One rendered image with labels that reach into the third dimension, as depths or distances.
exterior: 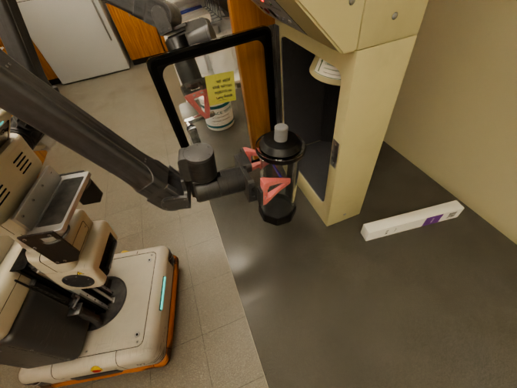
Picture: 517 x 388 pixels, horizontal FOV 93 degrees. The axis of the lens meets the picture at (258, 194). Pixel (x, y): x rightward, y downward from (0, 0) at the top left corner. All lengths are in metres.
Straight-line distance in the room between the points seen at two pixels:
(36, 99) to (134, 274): 1.30
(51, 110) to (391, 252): 0.76
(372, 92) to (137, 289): 1.44
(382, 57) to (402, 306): 0.52
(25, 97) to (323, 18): 0.41
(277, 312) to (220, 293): 1.09
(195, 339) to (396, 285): 1.23
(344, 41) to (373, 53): 0.06
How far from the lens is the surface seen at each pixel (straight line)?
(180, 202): 0.53
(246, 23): 0.76
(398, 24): 0.49
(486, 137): 0.88
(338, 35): 0.43
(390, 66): 0.52
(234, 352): 1.61
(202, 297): 1.74
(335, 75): 0.57
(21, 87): 0.47
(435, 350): 0.69
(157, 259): 1.63
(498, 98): 0.85
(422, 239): 0.81
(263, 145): 0.52
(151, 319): 1.50
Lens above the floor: 1.56
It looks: 48 degrees down
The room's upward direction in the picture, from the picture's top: 9 degrees counter-clockwise
